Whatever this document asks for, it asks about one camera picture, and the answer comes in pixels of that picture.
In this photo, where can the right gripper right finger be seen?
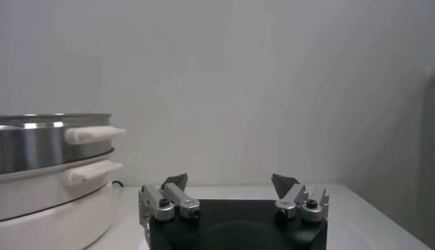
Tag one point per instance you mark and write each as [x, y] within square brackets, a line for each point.
[295, 198]

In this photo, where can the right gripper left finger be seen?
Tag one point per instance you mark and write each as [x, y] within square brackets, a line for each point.
[176, 200]

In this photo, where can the stainless steel steamer basket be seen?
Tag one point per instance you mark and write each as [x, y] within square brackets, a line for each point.
[34, 149]

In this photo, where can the white electric cooker base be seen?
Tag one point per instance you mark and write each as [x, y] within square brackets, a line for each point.
[40, 217]

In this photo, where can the white desk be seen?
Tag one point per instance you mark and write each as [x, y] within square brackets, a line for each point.
[429, 163]

